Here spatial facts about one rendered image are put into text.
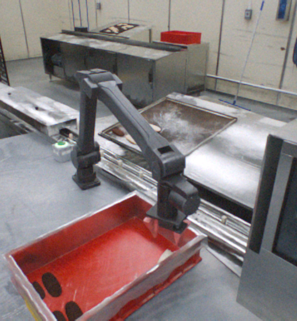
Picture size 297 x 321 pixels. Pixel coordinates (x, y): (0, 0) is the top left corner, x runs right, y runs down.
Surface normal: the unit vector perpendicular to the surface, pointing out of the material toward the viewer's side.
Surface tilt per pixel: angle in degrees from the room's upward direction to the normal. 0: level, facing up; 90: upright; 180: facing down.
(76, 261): 0
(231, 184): 10
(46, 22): 89
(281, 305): 90
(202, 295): 0
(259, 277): 90
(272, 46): 90
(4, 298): 0
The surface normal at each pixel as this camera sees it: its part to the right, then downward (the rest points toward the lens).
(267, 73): -0.73, 0.32
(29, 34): 0.69, 0.34
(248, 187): -0.13, -0.81
